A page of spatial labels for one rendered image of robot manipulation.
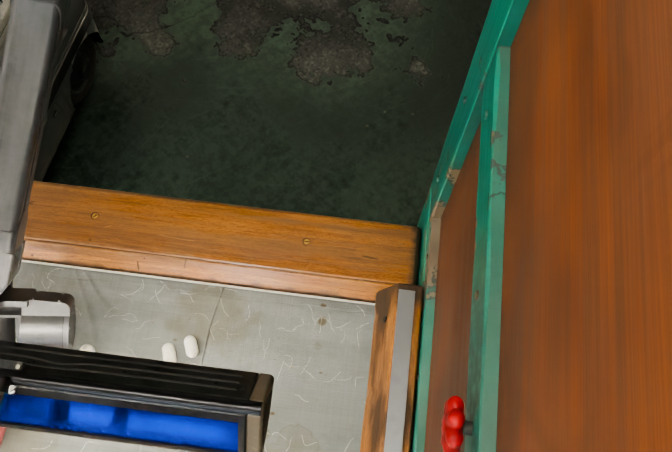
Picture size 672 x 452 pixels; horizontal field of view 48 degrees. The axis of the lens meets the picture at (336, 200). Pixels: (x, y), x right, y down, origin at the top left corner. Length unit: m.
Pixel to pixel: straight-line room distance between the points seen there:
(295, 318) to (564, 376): 0.73
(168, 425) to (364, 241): 0.48
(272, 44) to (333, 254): 1.18
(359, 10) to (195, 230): 1.27
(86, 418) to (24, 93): 0.39
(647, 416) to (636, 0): 0.18
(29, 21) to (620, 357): 0.76
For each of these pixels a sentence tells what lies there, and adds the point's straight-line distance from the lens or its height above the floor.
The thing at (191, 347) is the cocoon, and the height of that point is 0.76.
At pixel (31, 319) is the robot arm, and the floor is 0.89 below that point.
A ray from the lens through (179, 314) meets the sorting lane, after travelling 1.11.
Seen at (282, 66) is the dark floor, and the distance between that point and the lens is 2.15.
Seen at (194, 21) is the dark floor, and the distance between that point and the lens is 2.26.
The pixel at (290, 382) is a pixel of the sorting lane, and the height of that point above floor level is 0.74.
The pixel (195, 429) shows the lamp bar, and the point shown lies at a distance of 0.73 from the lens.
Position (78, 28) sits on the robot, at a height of 0.25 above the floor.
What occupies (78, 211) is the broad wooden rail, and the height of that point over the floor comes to 0.76.
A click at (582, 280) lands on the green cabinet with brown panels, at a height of 1.45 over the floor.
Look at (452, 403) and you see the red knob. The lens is 0.56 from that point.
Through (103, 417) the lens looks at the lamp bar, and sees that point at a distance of 0.75.
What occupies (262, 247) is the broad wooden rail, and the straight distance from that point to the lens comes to 1.10.
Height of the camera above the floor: 1.80
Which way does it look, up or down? 67 degrees down
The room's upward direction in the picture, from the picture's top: 3 degrees clockwise
